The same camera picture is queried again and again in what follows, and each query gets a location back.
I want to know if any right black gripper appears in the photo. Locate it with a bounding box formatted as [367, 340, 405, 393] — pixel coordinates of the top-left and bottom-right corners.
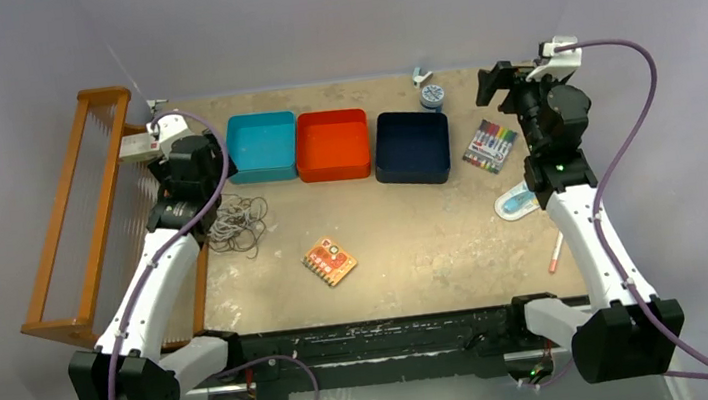
[473, 55, 578, 160]

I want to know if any dark cable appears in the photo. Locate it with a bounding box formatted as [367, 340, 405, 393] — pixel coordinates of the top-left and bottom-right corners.
[203, 195, 275, 265]

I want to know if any white thin cable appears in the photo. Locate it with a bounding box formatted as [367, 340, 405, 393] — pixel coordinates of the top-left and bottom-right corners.
[201, 191, 273, 257]

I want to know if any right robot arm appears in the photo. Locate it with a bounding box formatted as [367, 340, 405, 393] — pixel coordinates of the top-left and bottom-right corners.
[475, 61, 685, 383]

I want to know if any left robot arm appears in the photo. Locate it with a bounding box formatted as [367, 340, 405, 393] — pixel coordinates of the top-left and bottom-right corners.
[68, 132, 246, 400]

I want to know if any blue white tape roll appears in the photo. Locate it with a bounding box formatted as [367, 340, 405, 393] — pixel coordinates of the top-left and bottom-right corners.
[420, 84, 446, 113]

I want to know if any colour marker pack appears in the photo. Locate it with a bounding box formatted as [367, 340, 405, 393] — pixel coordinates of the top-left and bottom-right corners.
[462, 120, 518, 174]

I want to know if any small grey clip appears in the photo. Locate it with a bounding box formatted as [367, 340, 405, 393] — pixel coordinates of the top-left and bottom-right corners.
[411, 67, 433, 89]

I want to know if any dark blue plastic bin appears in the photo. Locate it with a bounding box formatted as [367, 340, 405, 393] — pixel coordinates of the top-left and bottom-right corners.
[374, 111, 451, 185]

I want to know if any blue packaged tool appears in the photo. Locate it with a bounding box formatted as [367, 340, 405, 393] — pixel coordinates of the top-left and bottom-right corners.
[494, 181, 540, 222]

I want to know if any orange plastic bin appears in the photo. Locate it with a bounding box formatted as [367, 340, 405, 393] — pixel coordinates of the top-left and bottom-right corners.
[295, 108, 371, 183]

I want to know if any pink white pen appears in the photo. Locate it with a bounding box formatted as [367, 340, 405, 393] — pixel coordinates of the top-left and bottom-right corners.
[548, 232, 564, 274]

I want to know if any teal plastic bin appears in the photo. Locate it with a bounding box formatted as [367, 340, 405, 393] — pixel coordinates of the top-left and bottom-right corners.
[226, 111, 298, 185]

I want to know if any white red small box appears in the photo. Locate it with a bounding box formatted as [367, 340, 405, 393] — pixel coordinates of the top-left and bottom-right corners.
[118, 133, 162, 163]

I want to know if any wooden rack shelf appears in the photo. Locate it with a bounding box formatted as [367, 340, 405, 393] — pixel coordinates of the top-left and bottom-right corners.
[0, 77, 222, 368]

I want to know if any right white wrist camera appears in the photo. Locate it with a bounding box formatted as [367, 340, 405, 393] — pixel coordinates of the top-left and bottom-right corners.
[525, 35, 583, 83]

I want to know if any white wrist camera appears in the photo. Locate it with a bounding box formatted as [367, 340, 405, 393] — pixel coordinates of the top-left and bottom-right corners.
[525, 35, 583, 83]
[146, 114, 193, 158]

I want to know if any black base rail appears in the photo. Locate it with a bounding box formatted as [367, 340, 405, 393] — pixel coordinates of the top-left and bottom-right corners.
[196, 294, 598, 400]

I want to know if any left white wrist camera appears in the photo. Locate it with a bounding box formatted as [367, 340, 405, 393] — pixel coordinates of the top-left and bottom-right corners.
[146, 114, 193, 158]

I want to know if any aluminium frame rail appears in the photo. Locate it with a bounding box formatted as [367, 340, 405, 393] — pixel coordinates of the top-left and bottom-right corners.
[185, 348, 544, 397]

